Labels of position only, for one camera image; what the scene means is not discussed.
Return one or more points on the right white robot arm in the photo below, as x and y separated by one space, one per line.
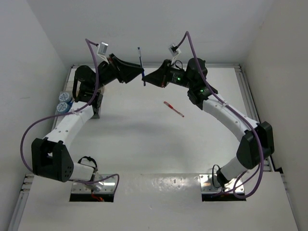
255 138

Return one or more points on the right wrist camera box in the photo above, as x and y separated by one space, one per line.
175 52

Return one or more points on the aluminium table edge rail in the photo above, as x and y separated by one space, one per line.
184 65

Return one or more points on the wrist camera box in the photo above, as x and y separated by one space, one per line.
101 51
175 52

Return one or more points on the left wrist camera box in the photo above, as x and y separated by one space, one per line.
101 51

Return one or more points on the blue gel pen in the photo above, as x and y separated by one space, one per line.
141 64

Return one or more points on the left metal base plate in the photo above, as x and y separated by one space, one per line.
107 185

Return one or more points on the clear compartment organizer tray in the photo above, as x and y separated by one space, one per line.
81 93

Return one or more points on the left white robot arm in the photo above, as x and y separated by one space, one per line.
50 155

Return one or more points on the blue patterned round jar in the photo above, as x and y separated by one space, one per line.
65 97

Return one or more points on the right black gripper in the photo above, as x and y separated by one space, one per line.
160 77

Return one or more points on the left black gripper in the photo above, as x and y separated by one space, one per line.
125 75

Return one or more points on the red gel pen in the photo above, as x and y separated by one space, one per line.
172 108

